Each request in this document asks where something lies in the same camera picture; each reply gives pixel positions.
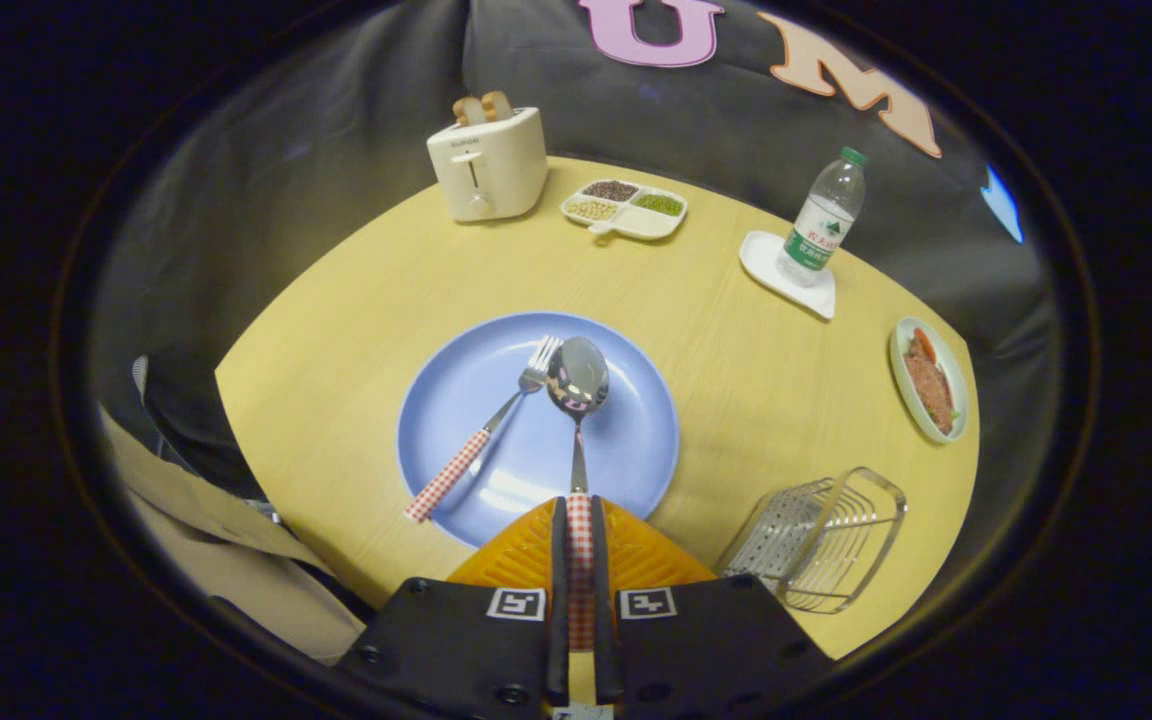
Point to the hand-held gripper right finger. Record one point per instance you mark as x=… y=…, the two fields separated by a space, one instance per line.
x=706 y=650

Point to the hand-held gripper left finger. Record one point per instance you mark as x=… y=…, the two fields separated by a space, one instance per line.
x=456 y=650

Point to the white toaster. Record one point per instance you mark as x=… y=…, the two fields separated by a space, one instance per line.
x=506 y=170

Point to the person's beige trousers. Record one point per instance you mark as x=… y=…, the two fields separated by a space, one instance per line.
x=216 y=540

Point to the toasted bread slice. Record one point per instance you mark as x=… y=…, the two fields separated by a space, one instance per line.
x=497 y=105
x=467 y=111

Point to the pale green plate of food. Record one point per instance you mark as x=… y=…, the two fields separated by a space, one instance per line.
x=931 y=385

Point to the white coaster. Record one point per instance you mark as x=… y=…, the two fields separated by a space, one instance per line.
x=761 y=262

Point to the blue round plate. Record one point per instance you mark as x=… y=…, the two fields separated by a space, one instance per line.
x=456 y=390

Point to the clear water bottle green cap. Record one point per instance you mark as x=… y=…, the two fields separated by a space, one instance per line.
x=821 y=225

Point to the white divided dish with beans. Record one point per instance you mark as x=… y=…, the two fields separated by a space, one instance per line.
x=638 y=223

